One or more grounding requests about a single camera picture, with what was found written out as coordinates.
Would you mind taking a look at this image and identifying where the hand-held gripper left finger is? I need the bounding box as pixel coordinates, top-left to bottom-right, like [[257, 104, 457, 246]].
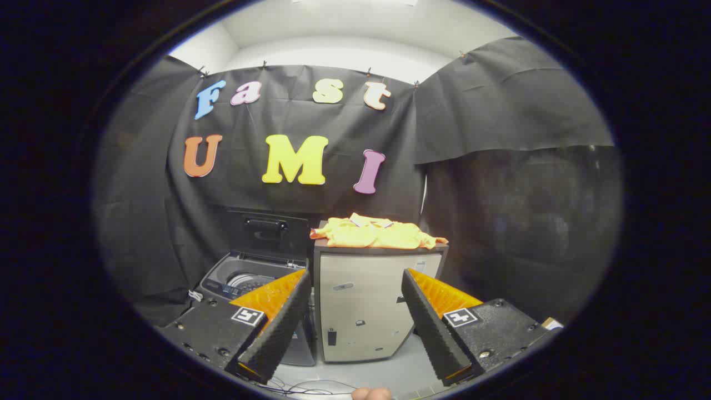
[[158, 269, 313, 385]]

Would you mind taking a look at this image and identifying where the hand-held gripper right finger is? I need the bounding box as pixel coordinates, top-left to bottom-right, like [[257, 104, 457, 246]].
[[401, 268, 562, 387]]

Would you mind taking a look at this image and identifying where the grey washing machine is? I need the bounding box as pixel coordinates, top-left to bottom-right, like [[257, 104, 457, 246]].
[[197, 251, 317, 367]]

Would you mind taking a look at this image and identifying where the dark glass washing machine lid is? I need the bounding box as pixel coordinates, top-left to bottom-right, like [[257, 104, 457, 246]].
[[225, 208, 311, 263]]

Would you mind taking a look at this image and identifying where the orange polo shirt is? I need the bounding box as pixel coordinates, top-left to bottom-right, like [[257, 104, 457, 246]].
[[309, 213, 449, 250]]

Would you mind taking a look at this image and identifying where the grey metal cabinet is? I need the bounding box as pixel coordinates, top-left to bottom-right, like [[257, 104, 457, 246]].
[[313, 239, 449, 364]]

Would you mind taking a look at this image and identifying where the black backdrop cloth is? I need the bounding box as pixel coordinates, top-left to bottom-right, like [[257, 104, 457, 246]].
[[94, 36, 623, 328]]

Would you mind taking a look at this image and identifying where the tangle of thin cables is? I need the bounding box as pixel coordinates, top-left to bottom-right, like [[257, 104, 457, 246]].
[[244, 377, 357, 397]]

